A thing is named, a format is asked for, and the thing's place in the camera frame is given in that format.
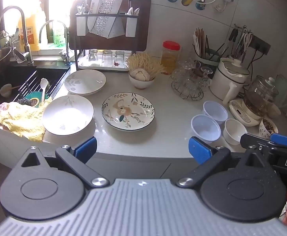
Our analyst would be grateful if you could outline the blue-white plastic bowl front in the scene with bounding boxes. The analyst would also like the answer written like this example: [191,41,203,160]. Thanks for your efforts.
[191,114,221,144]

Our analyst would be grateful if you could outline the blue-white plastic bowl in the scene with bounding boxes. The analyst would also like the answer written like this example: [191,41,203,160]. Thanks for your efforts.
[202,101,228,125]
[191,114,221,144]

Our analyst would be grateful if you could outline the white ceramic bowl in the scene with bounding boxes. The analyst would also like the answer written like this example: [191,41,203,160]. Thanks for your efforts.
[223,119,247,146]

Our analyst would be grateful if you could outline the white plate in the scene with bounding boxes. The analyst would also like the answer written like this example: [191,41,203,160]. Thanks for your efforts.
[42,95,94,136]

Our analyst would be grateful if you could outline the blue-white plastic bowl back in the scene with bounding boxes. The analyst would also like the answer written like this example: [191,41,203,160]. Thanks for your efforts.
[202,101,228,125]

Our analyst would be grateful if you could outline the white plate leaf pattern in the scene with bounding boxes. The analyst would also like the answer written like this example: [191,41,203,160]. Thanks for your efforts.
[64,69,106,95]

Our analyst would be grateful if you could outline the small patterned bowl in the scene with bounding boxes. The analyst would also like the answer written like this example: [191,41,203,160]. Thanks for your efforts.
[259,117,279,140]

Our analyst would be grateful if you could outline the glass kettle on base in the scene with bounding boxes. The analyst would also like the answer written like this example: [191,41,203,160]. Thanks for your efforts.
[229,76,279,127]

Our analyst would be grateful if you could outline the yellow dish cloth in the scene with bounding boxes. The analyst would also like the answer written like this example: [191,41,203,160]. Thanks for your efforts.
[0,98,52,142]

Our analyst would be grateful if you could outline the floral patterned plate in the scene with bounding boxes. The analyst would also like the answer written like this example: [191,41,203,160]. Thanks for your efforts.
[101,92,155,132]

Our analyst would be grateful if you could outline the green sunflower mat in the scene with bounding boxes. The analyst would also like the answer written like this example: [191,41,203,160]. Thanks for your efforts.
[16,92,42,108]

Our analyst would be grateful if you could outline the white electric cooking pot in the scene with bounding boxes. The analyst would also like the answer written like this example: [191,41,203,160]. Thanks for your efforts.
[209,58,250,105]

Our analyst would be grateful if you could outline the white pink spoon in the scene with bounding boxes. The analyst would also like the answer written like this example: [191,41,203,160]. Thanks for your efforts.
[40,78,48,103]

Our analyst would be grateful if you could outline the small curved faucet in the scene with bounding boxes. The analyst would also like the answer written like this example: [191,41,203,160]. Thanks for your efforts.
[38,20,71,65]

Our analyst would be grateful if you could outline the green chopstick holder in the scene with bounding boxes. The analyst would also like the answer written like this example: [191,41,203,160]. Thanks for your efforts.
[193,28,220,73]

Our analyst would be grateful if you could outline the bowl with garlic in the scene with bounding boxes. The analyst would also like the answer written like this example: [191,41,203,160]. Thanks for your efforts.
[129,74,155,90]

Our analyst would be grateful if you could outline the garlic bulb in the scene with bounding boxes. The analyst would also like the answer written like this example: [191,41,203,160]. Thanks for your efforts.
[130,68,150,82]

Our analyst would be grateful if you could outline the tall steel faucet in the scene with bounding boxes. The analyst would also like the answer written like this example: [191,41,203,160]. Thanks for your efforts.
[0,5,35,66]

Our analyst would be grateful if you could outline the red lid plastic jar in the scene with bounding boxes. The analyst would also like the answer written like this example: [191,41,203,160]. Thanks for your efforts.
[161,41,180,75]

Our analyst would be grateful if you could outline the dried noodle bundle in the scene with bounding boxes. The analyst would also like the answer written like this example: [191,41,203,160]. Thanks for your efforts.
[126,52,166,80]

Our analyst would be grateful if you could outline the black dish rack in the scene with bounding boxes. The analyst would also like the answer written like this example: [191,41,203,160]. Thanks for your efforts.
[69,0,152,72]

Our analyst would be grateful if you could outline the orange detergent bottle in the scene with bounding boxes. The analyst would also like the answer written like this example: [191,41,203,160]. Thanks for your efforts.
[18,14,39,52]

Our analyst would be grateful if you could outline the wire glass cup rack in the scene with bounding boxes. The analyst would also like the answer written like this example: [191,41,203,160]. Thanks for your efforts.
[170,59,213,101]

